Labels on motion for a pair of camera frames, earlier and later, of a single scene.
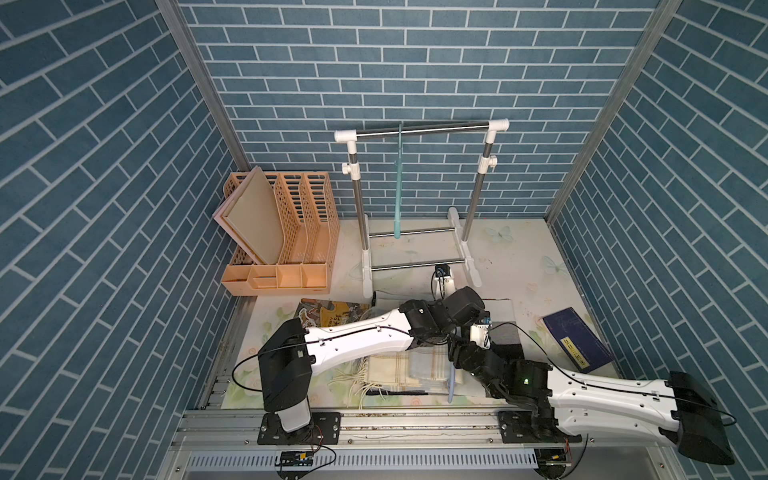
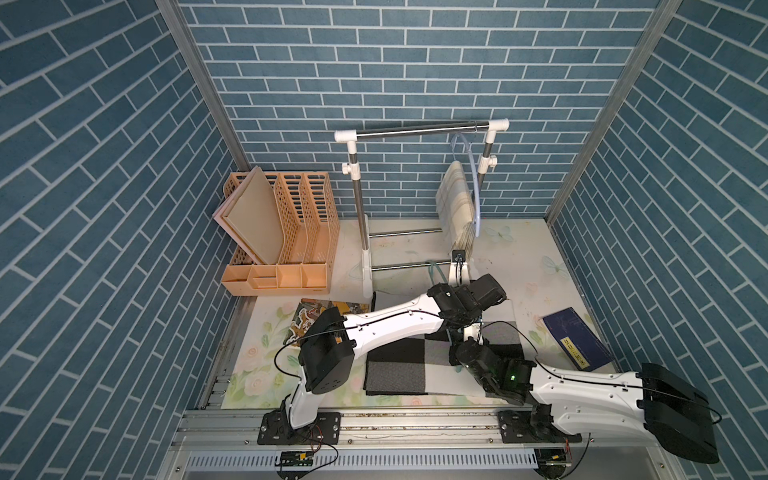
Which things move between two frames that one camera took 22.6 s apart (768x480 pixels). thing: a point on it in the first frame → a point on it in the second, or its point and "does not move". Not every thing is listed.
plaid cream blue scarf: x=422 y=370 → x=456 y=208
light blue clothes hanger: x=451 y=382 → x=475 y=176
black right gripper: x=457 y=352 does not move
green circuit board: x=297 y=458 does not move
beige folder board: x=253 y=214 does not move
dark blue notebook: x=578 y=340 does not move
